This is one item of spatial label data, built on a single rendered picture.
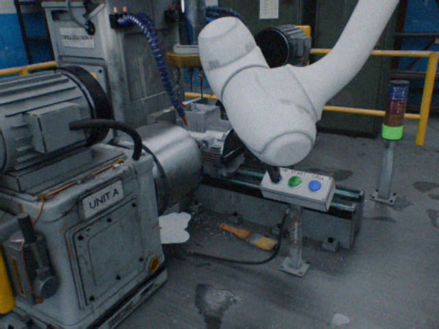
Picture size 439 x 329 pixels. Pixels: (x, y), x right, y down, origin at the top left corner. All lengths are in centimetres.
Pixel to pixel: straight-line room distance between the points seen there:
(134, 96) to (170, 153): 40
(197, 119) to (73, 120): 60
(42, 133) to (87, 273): 30
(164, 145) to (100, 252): 34
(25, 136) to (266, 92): 44
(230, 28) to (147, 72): 80
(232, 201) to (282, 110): 80
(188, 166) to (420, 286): 67
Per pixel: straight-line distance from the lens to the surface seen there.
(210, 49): 69
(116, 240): 91
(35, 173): 84
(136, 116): 142
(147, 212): 98
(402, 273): 120
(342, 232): 122
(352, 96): 441
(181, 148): 110
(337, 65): 64
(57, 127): 80
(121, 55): 135
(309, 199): 97
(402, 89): 140
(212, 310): 103
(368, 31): 69
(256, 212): 131
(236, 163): 141
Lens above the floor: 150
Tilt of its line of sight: 22 degrees down
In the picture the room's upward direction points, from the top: 2 degrees counter-clockwise
